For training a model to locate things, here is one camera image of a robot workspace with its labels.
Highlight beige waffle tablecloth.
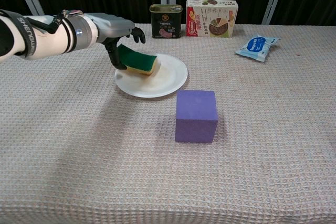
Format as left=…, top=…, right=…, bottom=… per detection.
left=0, top=23, right=336, bottom=224

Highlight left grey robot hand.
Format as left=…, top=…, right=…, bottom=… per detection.
left=85, top=13, right=146, bottom=70

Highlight white round plate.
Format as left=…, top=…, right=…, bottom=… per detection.
left=114, top=53, right=188, bottom=98

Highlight green scrubbing sponge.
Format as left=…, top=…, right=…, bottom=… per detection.
left=116, top=44, right=159, bottom=77

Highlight red white snack box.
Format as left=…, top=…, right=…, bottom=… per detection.
left=185, top=0, right=239, bottom=38

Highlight dark luncheon meat tin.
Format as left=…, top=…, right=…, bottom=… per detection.
left=149, top=4, right=183, bottom=39

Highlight blue white wet wipes pack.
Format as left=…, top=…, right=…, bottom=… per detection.
left=235, top=34, right=280, bottom=63

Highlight purple foam cube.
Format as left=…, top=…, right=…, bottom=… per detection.
left=175, top=89, right=219, bottom=144

